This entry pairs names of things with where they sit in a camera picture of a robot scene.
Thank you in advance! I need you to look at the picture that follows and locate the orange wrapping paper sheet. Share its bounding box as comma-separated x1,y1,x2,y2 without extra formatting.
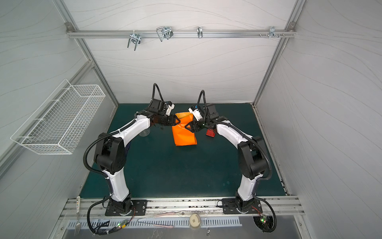
172,112,197,146

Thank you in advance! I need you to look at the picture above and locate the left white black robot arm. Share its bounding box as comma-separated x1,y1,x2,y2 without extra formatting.
83,99,180,215

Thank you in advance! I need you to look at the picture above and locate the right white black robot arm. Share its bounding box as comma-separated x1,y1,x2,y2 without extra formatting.
186,104,273,213

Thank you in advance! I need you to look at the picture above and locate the red tape dispenser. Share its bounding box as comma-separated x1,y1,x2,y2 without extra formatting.
206,129,216,137

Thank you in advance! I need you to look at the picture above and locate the left metal u-bolt clamp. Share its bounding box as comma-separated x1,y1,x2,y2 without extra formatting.
127,33,141,51

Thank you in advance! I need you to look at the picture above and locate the metal u-bolt clamp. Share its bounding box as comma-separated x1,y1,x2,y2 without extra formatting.
127,33,141,51
156,26,174,42

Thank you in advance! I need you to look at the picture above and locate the middle metal u-bolt clamp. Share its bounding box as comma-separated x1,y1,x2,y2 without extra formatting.
156,26,174,42

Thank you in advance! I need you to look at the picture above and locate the white slotted vent strip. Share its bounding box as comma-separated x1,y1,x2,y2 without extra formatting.
66,217,243,230

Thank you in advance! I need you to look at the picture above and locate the right metal bolt clamp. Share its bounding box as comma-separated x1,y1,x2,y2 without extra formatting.
259,26,285,38

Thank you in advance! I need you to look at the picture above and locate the white power strip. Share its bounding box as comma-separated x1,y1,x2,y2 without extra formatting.
76,196,81,215

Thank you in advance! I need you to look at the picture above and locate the fork hanging at front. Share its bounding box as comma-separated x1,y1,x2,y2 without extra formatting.
74,212,82,236

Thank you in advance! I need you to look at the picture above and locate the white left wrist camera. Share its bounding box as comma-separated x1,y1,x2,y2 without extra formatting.
165,102,175,116

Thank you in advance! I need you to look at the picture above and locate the small metal bracket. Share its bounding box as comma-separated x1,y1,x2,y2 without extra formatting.
197,26,203,39

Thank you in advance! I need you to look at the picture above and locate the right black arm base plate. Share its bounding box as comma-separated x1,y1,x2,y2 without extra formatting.
216,197,263,215

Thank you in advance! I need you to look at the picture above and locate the right black base cable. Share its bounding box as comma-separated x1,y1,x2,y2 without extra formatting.
253,197,278,233

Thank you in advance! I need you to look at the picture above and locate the black base cable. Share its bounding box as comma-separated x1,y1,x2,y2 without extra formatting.
253,197,278,233
86,197,135,236

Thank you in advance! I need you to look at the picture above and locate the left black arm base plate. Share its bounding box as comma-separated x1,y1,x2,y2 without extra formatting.
105,199,147,216

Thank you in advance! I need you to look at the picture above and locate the white wire basket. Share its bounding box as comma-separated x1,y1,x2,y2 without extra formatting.
10,79,105,155

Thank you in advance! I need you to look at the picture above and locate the aluminium crossbar rail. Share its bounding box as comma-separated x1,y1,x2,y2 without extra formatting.
67,29,297,39

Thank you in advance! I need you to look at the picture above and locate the left black base cable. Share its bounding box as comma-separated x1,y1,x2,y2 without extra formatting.
86,197,135,236

